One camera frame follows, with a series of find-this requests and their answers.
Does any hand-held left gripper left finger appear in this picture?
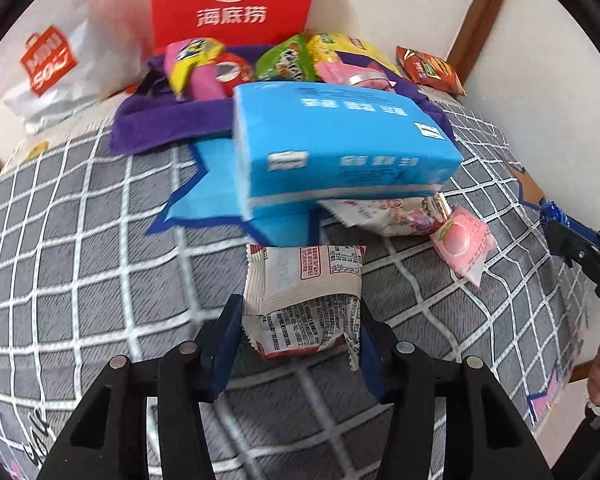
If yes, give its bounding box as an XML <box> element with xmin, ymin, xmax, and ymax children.
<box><xmin>37</xmin><ymin>294</ymin><xmax>244</xmax><ymax>480</ymax></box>

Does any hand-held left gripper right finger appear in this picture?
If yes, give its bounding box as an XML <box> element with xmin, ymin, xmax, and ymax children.
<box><xmin>357</xmin><ymin>297</ymin><xmax>556</xmax><ymax>480</ymax></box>

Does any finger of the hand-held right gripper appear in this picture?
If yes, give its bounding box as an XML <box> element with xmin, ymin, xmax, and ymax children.
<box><xmin>539</xmin><ymin>199</ymin><xmax>600</xmax><ymax>248</ymax></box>
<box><xmin>544</xmin><ymin>220</ymin><xmax>600</xmax><ymax>313</ymax></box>

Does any white printed snack packet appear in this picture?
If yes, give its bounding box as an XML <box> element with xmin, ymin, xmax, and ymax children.
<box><xmin>242</xmin><ymin>242</ymin><xmax>368</xmax><ymax>373</ymax></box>

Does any small pink candy packet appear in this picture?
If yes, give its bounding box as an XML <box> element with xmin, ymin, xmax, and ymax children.
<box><xmin>428</xmin><ymin>204</ymin><xmax>498</xmax><ymax>288</ymax></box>

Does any pale pink snack packet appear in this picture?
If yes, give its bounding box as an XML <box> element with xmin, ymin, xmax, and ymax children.
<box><xmin>317</xmin><ymin>195</ymin><xmax>453</xmax><ymax>238</ymax></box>

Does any blue tissue pack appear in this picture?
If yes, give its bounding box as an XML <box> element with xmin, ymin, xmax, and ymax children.
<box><xmin>230</xmin><ymin>81</ymin><xmax>465</xmax><ymax>223</ymax></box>

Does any red snack packet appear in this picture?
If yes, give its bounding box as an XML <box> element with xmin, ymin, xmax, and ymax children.
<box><xmin>214</xmin><ymin>52</ymin><xmax>255</xmax><ymax>96</ymax></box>

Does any large pink snack packet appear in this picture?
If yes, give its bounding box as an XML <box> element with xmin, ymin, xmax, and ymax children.
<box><xmin>314</xmin><ymin>59</ymin><xmax>397</xmax><ymax>92</ymax></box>

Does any green snack packet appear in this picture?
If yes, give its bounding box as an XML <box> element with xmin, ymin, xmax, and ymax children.
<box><xmin>255</xmin><ymin>34</ymin><xmax>317</xmax><ymax>83</ymax></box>

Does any grey checked blanket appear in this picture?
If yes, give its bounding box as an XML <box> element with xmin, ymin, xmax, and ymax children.
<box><xmin>0</xmin><ymin>95</ymin><xmax>596</xmax><ymax>480</ymax></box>

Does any orange chips bag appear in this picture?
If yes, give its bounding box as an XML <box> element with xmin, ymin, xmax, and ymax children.
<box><xmin>395</xmin><ymin>45</ymin><xmax>467</xmax><ymax>97</ymax></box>

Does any purple cloth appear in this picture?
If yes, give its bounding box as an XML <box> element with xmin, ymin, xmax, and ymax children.
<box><xmin>109</xmin><ymin>42</ymin><xmax>456</xmax><ymax>156</ymax></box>

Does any yellow chips bag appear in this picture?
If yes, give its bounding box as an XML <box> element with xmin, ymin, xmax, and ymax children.
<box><xmin>305</xmin><ymin>31</ymin><xmax>401</xmax><ymax>75</ymax></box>

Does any yellow and pink snack packet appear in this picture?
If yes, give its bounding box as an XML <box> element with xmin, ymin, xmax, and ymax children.
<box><xmin>166</xmin><ymin>37</ymin><xmax>227</xmax><ymax>101</ymax></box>

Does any white plastic shopping bag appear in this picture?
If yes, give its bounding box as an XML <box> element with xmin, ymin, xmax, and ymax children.
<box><xmin>0</xmin><ymin>0</ymin><xmax>153</xmax><ymax>136</ymax></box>

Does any red paper bag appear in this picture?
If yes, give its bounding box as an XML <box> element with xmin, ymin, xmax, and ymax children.
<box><xmin>150</xmin><ymin>0</ymin><xmax>322</xmax><ymax>53</ymax></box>

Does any brown wooden door frame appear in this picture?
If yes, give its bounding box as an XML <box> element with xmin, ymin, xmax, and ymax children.
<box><xmin>447</xmin><ymin>0</ymin><xmax>516</xmax><ymax>78</ymax></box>

